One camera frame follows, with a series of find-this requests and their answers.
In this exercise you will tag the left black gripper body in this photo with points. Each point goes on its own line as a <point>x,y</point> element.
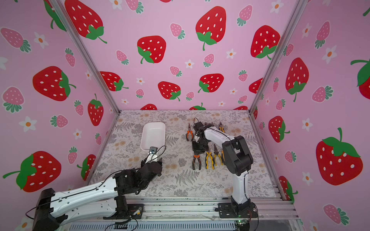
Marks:
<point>160,167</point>

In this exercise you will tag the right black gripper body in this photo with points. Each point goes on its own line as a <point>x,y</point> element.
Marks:
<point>197,146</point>

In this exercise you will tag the orange handled pliers small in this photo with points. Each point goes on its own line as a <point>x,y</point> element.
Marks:
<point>189,134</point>

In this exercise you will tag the white plastic storage box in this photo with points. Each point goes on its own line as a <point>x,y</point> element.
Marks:
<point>153,135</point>

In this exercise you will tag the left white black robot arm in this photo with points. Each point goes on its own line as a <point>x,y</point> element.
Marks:
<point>106,199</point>

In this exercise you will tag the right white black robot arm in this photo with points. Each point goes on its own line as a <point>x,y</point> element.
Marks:
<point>236,156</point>

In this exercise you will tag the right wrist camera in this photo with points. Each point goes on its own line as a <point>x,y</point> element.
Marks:
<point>198,128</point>

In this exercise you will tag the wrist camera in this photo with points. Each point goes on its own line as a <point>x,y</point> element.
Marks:
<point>198,128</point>
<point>152,155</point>

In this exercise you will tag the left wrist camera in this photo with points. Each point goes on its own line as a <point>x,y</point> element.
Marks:
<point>152,155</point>

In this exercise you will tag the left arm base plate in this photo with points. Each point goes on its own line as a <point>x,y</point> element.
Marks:
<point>133,211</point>

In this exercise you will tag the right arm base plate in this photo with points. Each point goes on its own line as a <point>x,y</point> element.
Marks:
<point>231,210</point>

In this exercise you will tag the aluminium rail frame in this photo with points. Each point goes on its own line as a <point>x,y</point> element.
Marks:
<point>203,209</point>

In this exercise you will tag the right aluminium corner post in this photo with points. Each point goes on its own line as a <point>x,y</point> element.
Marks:
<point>285,37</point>

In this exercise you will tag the aluminium corner post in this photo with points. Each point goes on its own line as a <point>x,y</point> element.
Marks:
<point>285,37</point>
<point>62,14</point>

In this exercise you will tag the left aluminium corner post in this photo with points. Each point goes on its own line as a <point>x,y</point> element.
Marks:
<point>62,14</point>

